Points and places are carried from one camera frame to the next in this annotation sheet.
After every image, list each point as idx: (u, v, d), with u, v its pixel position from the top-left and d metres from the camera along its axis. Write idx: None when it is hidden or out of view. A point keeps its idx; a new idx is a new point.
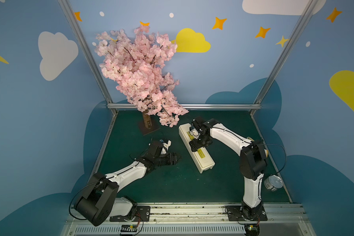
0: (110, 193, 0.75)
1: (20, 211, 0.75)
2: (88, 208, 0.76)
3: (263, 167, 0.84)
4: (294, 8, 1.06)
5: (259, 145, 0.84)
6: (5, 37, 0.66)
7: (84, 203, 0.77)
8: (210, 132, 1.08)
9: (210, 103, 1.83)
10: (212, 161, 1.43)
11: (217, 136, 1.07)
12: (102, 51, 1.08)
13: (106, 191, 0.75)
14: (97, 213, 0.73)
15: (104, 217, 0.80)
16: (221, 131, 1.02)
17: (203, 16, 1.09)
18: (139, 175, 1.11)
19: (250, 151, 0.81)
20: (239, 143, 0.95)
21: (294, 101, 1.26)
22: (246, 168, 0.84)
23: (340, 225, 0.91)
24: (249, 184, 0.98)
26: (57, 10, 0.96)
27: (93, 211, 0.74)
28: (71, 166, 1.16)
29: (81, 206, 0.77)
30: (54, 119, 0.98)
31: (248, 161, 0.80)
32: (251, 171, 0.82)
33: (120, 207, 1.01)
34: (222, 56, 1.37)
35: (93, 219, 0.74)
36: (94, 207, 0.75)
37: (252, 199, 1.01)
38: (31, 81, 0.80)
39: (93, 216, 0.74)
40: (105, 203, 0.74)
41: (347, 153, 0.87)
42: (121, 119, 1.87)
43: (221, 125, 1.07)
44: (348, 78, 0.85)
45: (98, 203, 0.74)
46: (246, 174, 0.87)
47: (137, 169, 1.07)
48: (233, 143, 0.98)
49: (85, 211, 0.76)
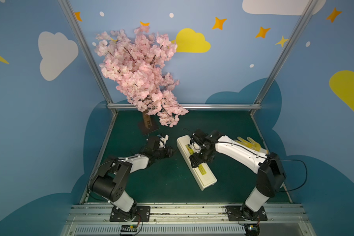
0: (126, 170, 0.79)
1: (20, 210, 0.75)
2: (103, 185, 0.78)
3: (282, 183, 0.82)
4: (295, 8, 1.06)
5: (276, 160, 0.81)
6: (5, 37, 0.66)
7: (100, 181, 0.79)
8: (216, 147, 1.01)
9: (210, 103, 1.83)
10: (213, 177, 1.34)
11: (225, 152, 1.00)
12: (102, 51, 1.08)
13: (122, 168, 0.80)
14: (115, 188, 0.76)
15: (119, 195, 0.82)
16: (229, 146, 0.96)
17: (203, 16, 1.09)
18: (143, 165, 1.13)
19: (270, 168, 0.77)
20: (254, 160, 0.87)
21: (294, 101, 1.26)
22: (265, 186, 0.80)
23: (339, 225, 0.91)
24: (261, 197, 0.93)
26: (57, 10, 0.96)
27: (109, 188, 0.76)
28: (71, 165, 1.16)
29: (97, 184, 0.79)
30: (54, 119, 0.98)
31: (268, 180, 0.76)
32: (272, 190, 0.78)
33: (126, 198, 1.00)
34: (222, 56, 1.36)
35: (110, 195, 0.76)
36: (109, 184, 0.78)
37: (257, 205, 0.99)
38: (31, 81, 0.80)
39: (109, 192, 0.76)
40: (122, 179, 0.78)
41: (347, 152, 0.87)
42: (121, 119, 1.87)
43: (227, 138, 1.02)
44: (348, 79, 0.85)
45: (116, 179, 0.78)
46: (265, 192, 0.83)
47: (142, 157, 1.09)
48: (246, 159, 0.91)
49: (101, 188, 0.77)
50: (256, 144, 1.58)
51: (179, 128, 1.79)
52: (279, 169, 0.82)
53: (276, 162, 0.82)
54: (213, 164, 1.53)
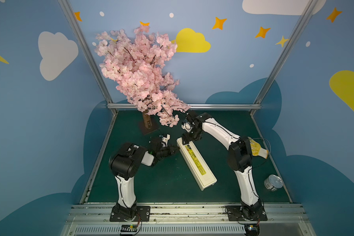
0: (142, 152, 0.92)
1: (20, 210, 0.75)
2: (123, 162, 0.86)
3: (248, 161, 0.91)
4: (294, 8, 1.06)
5: (246, 141, 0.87)
6: (4, 37, 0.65)
7: (118, 160, 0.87)
8: (202, 126, 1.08)
9: (210, 103, 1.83)
10: (213, 177, 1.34)
11: (209, 131, 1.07)
12: (102, 51, 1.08)
13: (140, 149, 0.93)
14: (132, 164, 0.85)
15: (133, 175, 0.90)
16: (213, 126, 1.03)
17: (204, 16, 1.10)
18: (148, 162, 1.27)
19: (238, 146, 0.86)
20: (228, 139, 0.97)
21: (294, 102, 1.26)
22: (233, 161, 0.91)
23: (340, 225, 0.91)
24: (239, 177, 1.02)
26: (57, 10, 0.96)
27: (126, 166, 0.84)
28: (71, 165, 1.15)
29: (117, 161, 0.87)
30: (54, 119, 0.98)
31: (235, 155, 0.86)
32: (237, 163, 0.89)
33: (131, 194, 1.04)
34: (222, 56, 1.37)
35: (127, 172, 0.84)
36: (126, 163, 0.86)
37: (248, 196, 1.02)
38: (31, 81, 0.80)
39: (126, 169, 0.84)
40: (138, 160, 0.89)
41: (347, 153, 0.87)
42: (121, 118, 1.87)
43: (213, 120, 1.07)
44: (348, 79, 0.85)
45: (133, 157, 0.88)
46: (232, 166, 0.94)
47: (150, 155, 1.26)
48: (222, 138, 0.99)
49: (120, 165, 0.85)
50: (256, 144, 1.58)
51: (179, 128, 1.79)
52: (247, 149, 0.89)
53: (245, 143, 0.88)
54: (213, 164, 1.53)
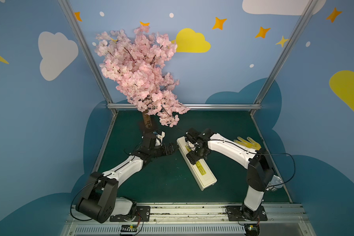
0: (110, 189, 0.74)
1: (20, 211, 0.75)
2: (90, 206, 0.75)
3: (272, 176, 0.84)
4: (294, 8, 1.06)
5: (265, 154, 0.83)
6: (4, 36, 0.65)
7: (86, 203, 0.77)
8: (209, 145, 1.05)
9: (210, 104, 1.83)
10: (213, 177, 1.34)
11: (219, 149, 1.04)
12: (102, 51, 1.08)
13: (105, 188, 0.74)
14: (101, 210, 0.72)
15: (109, 213, 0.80)
16: (221, 143, 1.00)
17: (203, 17, 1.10)
18: (137, 168, 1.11)
19: (259, 163, 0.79)
20: (244, 155, 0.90)
21: (294, 102, 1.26)
22: (255, 181, 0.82)
23: (340, 225, 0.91)
24: (254, 192, 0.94)
26: (57, 10, 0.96)
27: (95, 211, 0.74)
28: (71, 165, 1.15)
29: (85, 205, 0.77)
30: (54, 119, 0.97)
31: (257, 174, 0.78)
32: (261, 183, 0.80)
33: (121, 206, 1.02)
34: (222, 56, 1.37)
35: (98, 216, 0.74)
36: (95, 206, 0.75)
37: (255, 203, 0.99)
38: (30, 81, 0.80)
39: (96, 214, 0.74)
40: (108, 199, 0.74)
41: (348, 153, 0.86)
42: (121, 119, 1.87)
43: (219, 136, 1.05)
44: (348, 79, 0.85)
45: (100, 200, 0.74)
46: (255, 187, 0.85)
47: (136, 162, 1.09)
48: (238, 155, 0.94)
49: (88, 210, 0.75)
50: (256, 144, 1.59)
51: (179, 128, 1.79)
52: (268, 164, 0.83)
53: (265, 157, 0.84)
54: (213, 164, 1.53)
